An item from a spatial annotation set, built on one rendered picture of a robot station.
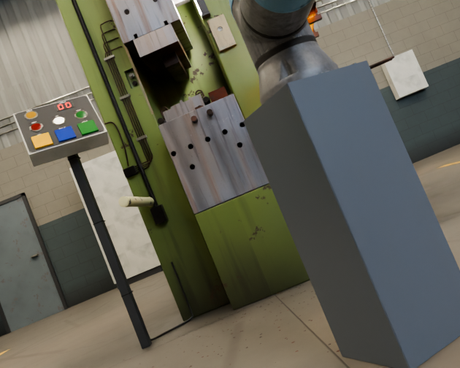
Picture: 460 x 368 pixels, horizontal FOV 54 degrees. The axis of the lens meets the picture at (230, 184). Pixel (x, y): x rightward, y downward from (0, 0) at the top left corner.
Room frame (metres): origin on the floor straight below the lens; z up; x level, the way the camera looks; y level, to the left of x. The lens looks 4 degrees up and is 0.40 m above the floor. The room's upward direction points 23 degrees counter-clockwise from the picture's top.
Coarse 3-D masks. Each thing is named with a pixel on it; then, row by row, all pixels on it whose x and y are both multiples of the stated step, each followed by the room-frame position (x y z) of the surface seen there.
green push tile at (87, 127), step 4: (88, 120) 2.00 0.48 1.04; (92, 120) 2.00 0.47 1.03; (80, 124) 1.98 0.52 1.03; (84, 124) 1.98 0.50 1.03; (88, 124) 1.98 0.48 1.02; (92, 124) 1.99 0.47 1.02; (80, 128) 1.97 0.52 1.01; (84, 128) 1.97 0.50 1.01; (88, 128) 1.97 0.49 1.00; (92, 128) 1.97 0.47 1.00; (96, 128) 1.98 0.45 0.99; (80, 132) 1.96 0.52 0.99; (84, 132) 1.95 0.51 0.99; (88, 132) 1.96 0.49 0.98; (92, 132) 1.96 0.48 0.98
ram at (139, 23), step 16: (112, 0) 2.12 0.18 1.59; (128, 0) 2.12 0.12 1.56; (144, 0) 2.11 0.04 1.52; (160, 0) 2.11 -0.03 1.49; (176, 0) 2.30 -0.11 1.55; (112, 16) 2.12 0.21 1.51; (128, 16) 2.12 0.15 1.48; (144, 16) 2.12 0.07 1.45; (160, 16) 2.11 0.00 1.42; (176, 16) 2.11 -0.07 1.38; (128, 32) 2.12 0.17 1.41; (144, 32) 2.12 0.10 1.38; (176, 32) 2.23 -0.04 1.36; (128, 48) 2.19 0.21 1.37; (192, 48) 2.52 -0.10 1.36; (144, 64) 2.46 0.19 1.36
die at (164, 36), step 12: (168, 24) 2.11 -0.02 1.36; (144, 36) 2.12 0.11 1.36; (156, 36) 2.11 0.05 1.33; (168, 36) 2.11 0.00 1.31; (144, 48) 2.12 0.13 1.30; (156, 48) 2.12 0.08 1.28; (168, 48) 2.15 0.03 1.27; (180, 48) 2.21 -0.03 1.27; (144, 60) 2.17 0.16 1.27; (156, 60) 2.23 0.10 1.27; (180, 60) 2.36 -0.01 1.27; (156, 72) 2.39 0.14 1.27; (168, 72) 2.47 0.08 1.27
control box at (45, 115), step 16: (80, 96) 2.10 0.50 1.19; (48, 112) 2.01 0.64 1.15; (64, 112) 2.02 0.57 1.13; (96, 112) 2.05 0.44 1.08; (48, 128) 1.95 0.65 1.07; (32, 144) 1.89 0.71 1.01; (64, 144) 1.91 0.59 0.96; (80, 144) 1.96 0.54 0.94; (96, 144) 2.01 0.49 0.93; (32, 160) 1.89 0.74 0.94; (48, 160) 1.93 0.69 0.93
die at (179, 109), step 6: (198, 96) 2.11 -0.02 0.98; (180, 102) 2.12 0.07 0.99; (186, 102) 2.11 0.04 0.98; (192, 102) 2.11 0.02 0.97; (198, 102) 2.11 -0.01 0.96; (174, 108) 2.12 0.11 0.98; (180, 108) 2.12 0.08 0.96; (186, 108) 2.11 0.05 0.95; (192, 108) 2.11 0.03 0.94; (168, 114) 2.12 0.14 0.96; (174, 114) 2.12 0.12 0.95; (180, 114) 2.12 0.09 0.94; (168, 120) 2.12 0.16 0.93
